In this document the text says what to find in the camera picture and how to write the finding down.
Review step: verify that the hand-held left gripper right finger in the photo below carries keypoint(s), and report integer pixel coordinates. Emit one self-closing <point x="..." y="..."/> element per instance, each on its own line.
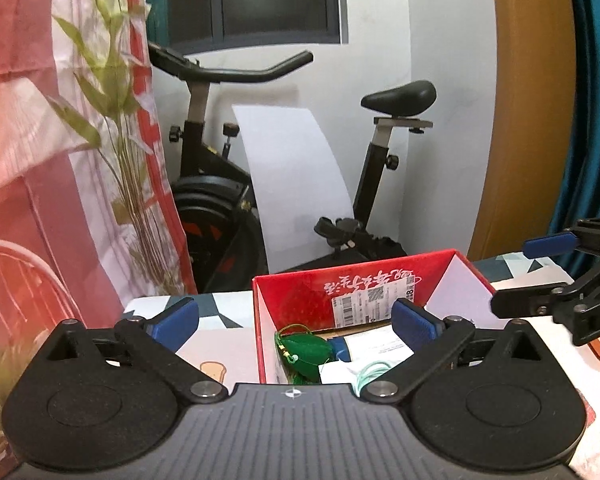
<point x="412" y="320"/>

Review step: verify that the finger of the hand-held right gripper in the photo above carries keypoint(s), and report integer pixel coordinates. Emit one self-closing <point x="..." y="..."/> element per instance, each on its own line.
<point x="525" y="302"/>
<point x="547" y="245"/>

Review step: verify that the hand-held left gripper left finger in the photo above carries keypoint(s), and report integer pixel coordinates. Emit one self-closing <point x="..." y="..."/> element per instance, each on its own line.
<point x="177" y="317"/>

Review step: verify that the white face mask green loops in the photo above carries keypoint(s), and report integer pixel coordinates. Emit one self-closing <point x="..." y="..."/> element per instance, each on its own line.
<point x="340" y="372"/>

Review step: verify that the green leaf-shaped plush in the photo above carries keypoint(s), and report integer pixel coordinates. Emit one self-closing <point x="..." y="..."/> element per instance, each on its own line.
<point x="305" y="352"/>

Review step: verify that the red cardboard box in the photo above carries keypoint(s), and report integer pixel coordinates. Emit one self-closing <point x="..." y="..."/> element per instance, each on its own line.
<point x="300" y="285"/>

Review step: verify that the white flat packet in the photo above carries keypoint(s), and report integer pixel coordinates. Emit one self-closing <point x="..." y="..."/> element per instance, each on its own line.
<point x="375" y="347"/>

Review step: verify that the small blue item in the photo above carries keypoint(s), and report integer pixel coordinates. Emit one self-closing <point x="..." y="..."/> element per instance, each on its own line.
<point x="339" y="349"/>

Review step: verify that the black exercise bike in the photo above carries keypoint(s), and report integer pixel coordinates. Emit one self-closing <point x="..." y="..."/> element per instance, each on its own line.
<point x="220" y="190"/>

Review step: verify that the wooden door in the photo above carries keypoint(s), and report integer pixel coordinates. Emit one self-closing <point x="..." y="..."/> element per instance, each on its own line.
<point x="525" y="110"/>

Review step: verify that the teal curtain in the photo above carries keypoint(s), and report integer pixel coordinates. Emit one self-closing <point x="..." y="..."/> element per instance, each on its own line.
<point x="592" y="110"/>

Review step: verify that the white paper sheet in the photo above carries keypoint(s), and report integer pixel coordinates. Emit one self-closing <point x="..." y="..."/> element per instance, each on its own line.
<point x="295" y="180"/>

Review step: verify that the red and white curtain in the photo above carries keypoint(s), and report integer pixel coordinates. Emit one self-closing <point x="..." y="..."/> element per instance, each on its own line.
<point x="25" y="160"/>

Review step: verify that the dark window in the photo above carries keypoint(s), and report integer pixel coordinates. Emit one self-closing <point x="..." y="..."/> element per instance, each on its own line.
<point x="260" y="0"/>

